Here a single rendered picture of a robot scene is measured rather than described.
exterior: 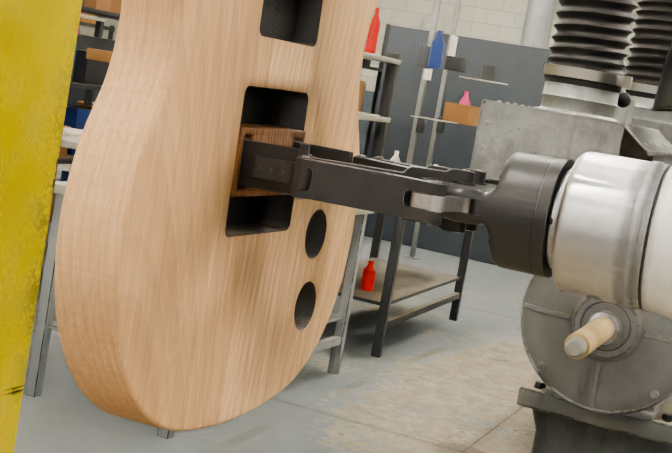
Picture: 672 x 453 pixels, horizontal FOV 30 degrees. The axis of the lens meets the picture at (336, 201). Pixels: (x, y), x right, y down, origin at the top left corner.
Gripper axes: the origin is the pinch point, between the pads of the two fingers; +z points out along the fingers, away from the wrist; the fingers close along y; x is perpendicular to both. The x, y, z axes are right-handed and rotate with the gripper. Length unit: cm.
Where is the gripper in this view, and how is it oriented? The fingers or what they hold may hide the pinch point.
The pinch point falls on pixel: (273, 162)
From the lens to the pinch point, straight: 85.7
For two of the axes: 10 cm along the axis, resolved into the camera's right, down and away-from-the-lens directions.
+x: 1.6, -9.8, -1.0
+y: 3.9, -0.3, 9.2
